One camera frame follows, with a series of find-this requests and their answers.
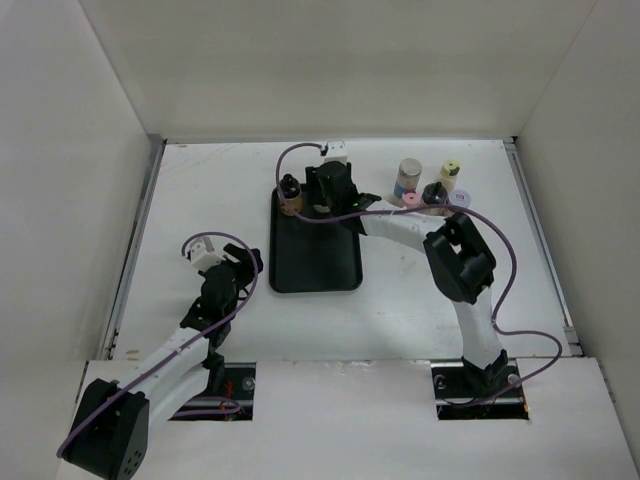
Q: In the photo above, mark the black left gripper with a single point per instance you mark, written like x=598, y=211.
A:
x=248, y=266

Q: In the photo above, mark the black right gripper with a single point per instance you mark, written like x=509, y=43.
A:
x=315, y=187

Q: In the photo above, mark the black knob spice bottle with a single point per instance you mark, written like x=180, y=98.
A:
x=291, y=201

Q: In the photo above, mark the silver lid blue label jar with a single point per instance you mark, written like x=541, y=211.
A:
x=408, y=176

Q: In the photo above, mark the pink cap spice bottle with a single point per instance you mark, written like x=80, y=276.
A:
x=411, y=200

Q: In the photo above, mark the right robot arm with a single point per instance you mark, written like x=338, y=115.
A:
x=461, y=263

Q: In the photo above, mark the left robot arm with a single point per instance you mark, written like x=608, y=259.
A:
x=110, y=433

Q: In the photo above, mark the yellow cap condiment bottle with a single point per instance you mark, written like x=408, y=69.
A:
x=448, y=174

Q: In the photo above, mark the black rectangular tray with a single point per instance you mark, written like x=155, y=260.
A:
x=311, y=258

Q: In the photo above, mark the black knob grinder bottle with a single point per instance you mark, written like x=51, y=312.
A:
x=434, y=194

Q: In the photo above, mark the red label lid spice jar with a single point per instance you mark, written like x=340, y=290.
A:
x=460, y=198

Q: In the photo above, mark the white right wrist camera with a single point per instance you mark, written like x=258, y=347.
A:
x=334, y=151

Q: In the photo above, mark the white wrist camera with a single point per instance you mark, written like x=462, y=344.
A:
x=202, y=256
x=334, y=151

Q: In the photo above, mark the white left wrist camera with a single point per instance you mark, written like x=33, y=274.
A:
x=202, y=256

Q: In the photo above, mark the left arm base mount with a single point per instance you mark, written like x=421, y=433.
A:
x=220, y=390

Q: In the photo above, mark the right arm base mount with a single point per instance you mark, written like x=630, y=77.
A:
x=458, y=400

